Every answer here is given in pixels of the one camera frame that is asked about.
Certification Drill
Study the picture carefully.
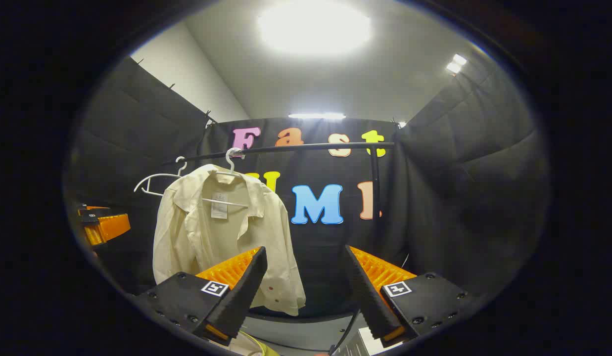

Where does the small ceiling light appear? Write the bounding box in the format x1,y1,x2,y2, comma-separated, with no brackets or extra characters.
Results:
445,53,468,75

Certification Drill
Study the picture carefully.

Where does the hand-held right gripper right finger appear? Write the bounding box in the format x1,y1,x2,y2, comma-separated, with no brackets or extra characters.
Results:
344,244,472,347

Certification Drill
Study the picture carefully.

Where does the white flat board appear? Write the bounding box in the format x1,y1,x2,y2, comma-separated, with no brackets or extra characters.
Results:
358,326,403,354

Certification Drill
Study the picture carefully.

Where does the large ceiling light panel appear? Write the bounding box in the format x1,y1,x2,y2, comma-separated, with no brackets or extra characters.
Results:
259,0,372,55

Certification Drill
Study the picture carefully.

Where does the white hanger with hook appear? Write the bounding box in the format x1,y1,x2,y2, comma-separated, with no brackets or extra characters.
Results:
202,147,251,208

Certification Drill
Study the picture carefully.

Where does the black backdrop cloth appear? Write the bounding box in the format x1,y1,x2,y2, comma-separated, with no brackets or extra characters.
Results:
197,117,410,317

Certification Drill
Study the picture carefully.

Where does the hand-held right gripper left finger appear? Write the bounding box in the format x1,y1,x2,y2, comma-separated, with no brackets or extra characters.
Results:
138,246,268,347

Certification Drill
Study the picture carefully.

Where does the black cable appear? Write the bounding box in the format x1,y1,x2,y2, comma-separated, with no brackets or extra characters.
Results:
330,309,361,354

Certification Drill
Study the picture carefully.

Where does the white plastic hanger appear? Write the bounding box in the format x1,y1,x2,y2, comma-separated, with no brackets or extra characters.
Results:
134,156,188,197

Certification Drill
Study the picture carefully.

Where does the cream laundry hamper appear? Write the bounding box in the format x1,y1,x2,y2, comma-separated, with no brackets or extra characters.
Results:
232,330,282,356

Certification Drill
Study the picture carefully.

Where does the plain black curtain panel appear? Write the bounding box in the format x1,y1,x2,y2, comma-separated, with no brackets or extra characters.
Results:
395,49,551,297
68,57,212,292

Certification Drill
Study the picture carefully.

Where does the cream button shirt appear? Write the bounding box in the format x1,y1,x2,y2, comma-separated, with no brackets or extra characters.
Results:
152,164,306,317

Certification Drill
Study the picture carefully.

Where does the black clothes rack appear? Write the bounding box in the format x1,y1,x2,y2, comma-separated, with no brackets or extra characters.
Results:
162,141,396,238

